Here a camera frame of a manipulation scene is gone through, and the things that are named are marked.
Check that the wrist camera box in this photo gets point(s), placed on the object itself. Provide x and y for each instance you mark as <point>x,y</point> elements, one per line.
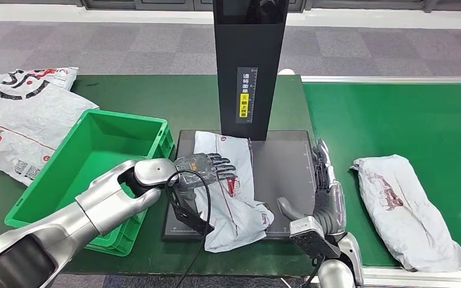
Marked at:
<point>310,238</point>
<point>188,216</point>

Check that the large white QR-code mailer bag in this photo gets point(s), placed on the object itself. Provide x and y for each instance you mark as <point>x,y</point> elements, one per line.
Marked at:
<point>27,127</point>

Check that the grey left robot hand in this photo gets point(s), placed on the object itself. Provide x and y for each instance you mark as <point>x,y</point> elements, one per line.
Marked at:
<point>198,169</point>

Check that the black inbound scanner machine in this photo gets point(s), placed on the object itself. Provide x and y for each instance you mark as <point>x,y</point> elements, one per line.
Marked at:
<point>246,47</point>

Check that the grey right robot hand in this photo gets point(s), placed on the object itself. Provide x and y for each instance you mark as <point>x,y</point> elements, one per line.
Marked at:
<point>330,206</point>

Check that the white round knob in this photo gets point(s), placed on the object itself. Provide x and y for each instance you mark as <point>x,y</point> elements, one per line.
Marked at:
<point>286,72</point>

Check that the black yellow machine label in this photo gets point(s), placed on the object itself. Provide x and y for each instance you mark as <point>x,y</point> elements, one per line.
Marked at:
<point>246,95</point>

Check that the grey parcel bag maroon print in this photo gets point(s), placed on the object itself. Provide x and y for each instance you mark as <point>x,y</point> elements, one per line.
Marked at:
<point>405,214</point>

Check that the green plastic crate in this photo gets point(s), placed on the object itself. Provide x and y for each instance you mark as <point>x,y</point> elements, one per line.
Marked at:
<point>95,143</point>

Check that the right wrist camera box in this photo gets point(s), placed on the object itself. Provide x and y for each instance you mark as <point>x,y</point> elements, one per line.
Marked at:
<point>310,238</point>

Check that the white mailer bag black print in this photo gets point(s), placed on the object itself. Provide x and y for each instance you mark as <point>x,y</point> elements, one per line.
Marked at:
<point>61,76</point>

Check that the green conveyor belt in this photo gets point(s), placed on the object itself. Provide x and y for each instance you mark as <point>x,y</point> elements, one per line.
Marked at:
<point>413,119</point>

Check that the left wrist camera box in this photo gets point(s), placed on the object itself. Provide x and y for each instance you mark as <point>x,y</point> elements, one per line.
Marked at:
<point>188,216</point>

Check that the grey parcel bag red line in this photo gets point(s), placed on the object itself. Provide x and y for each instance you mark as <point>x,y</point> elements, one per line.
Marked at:
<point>234,222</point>

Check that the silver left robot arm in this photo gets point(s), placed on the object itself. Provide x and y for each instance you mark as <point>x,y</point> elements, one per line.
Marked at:
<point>95,206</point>

